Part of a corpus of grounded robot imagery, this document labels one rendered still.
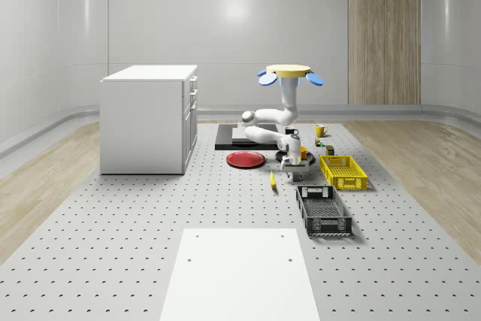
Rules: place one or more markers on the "puzzle cube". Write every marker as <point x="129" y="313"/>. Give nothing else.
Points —
<point x="319" y="143"/>

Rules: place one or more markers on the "white cabinet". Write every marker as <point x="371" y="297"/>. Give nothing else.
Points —
<point x="143" y="125"/>

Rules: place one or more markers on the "orange mug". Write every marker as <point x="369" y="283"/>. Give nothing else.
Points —
<point x="303" y="153"/>

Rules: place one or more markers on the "flat-sided can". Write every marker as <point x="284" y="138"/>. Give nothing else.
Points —
<point x="330" y="150"/>

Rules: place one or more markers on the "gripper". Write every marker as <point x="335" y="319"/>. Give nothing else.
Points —
<point x="295" y="166"/>

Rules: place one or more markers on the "banana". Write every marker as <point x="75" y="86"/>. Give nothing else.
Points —
<point x="272" y="180"/>

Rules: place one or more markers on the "red plate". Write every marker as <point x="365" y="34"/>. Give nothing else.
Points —
<point x="246" y="159"/>

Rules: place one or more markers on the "yellow mug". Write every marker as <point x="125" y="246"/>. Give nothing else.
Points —
<point x="320" y="131"/>

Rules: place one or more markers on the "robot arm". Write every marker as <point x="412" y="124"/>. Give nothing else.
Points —
<point x="289" y="103"/>

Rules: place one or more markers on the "dark grey basket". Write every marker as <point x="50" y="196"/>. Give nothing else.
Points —
<point x="323" y="212"/>

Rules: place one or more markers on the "white board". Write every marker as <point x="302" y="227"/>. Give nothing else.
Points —
<point x="240" y="276"/>

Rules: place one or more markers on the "yellow basket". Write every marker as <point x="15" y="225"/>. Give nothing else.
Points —
<point x="343" y="174"/>

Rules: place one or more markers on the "black mug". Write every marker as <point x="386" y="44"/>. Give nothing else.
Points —
<point x="289" y="130"/>

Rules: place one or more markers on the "black plate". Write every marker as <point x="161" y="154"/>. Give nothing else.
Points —
<point x="310" y="157"/>

